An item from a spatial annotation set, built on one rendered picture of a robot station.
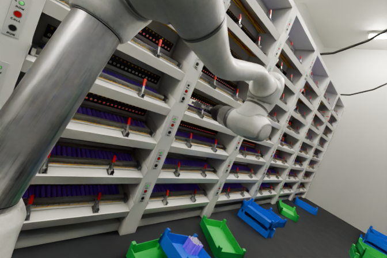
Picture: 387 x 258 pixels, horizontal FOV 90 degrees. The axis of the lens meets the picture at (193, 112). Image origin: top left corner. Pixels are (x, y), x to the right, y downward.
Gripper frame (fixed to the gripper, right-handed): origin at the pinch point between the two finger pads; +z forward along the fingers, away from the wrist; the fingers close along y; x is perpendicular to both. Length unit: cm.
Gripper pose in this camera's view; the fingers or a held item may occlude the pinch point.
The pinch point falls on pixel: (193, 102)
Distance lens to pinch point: 98.7
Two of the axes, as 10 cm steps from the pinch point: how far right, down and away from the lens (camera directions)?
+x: 3.8, -9.2, -0.5
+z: -6.3, -2.9, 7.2
